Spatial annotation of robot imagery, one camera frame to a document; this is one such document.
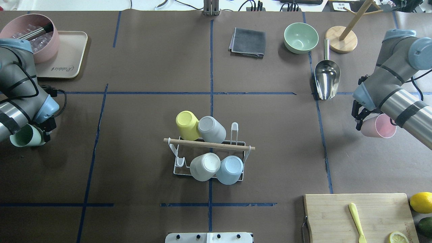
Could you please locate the mint green cup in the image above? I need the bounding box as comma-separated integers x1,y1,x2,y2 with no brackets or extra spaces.
9,124,45,147

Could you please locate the whole lemon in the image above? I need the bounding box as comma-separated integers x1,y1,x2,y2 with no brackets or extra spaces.
409,192,432,214

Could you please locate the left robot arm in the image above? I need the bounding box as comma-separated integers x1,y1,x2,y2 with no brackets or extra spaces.
0,38,60,142

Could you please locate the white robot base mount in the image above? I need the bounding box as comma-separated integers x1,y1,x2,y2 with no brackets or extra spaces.
165,232,254,243

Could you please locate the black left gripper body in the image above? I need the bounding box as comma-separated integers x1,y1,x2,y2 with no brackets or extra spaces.
40,117,57,142

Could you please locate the steel scoop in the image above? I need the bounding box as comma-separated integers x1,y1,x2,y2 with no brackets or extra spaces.
314,38,341,100

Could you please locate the wooden mug tree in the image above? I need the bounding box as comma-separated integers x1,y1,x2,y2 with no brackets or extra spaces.
325,0,383,54

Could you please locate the steel tongs handle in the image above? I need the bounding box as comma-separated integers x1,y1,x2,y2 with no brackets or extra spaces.
19,23,54,41

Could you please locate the light blue cup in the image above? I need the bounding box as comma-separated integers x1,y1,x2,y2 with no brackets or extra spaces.
216,155,243,185

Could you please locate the grey folded cloth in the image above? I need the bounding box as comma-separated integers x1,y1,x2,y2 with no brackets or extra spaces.
228,27,266,58

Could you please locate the pink bowl with ice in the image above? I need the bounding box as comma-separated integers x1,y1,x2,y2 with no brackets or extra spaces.
1,14,60,63

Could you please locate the lemon slice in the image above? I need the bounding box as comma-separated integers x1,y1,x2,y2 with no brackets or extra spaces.
388,231,409,243

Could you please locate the pink cup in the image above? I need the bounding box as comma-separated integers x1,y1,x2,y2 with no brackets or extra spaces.
360,114,397,138

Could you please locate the avocado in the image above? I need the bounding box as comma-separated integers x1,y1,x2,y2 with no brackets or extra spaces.
417,217,432,239

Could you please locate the grey cup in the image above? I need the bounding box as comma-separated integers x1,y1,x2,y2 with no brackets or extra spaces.
198,116,226,143

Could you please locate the cream white cup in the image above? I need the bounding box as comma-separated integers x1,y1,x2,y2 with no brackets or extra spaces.
190,153,221,182

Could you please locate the beige tray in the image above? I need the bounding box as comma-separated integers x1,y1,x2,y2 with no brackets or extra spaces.
35,31,88,79

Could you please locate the aluminium frame post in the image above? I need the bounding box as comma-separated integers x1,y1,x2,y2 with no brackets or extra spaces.
203,0,220,16

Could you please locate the wooden cutting board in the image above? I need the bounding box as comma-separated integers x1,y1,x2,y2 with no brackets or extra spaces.
303,193,419,243

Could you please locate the yellow cup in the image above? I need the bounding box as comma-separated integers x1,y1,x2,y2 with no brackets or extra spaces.
175,111,200,140

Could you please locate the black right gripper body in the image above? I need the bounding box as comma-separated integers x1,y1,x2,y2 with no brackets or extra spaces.
351,100,372,131

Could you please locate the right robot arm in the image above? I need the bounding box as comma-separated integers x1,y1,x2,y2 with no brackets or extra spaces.
353,29,432,148

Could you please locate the mint green bowl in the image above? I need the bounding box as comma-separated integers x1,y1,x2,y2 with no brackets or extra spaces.
284,23,319,54

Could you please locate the white wire cup rack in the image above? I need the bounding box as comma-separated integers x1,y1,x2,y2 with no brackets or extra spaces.
164,123,256,177

